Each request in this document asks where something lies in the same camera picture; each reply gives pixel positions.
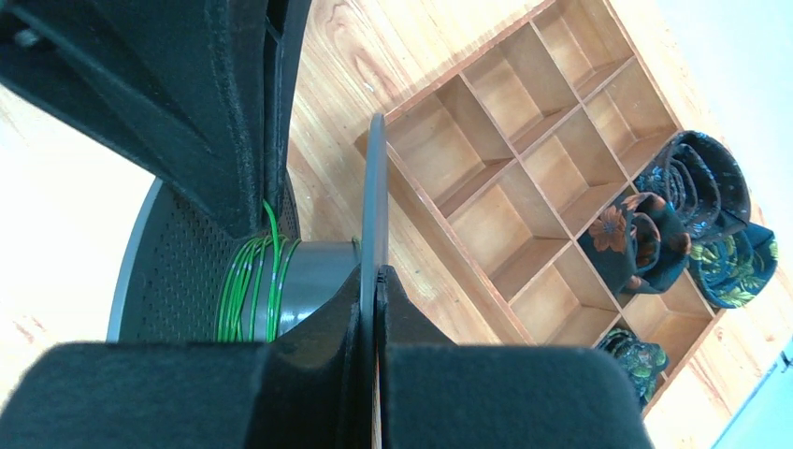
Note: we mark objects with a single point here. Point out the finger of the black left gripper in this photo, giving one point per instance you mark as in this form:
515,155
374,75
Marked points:
284,33
173,86

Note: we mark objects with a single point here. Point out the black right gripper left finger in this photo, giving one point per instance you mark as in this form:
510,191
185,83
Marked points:
295,392

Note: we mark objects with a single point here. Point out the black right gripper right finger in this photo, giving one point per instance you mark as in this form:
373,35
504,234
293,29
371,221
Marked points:
440,394

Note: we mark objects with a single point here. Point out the green blue rolled tie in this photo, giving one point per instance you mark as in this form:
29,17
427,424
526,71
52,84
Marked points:
642,361

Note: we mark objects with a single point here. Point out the wooden compartment tray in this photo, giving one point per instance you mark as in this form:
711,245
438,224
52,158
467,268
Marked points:
503,162

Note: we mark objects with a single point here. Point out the orange floral rolled tie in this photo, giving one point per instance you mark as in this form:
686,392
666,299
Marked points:
637,245

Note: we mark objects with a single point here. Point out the green yellow rolled tie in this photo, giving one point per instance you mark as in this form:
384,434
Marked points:
732,271

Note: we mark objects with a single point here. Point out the dark blue rolled tie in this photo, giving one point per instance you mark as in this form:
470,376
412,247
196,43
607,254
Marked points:
703,183

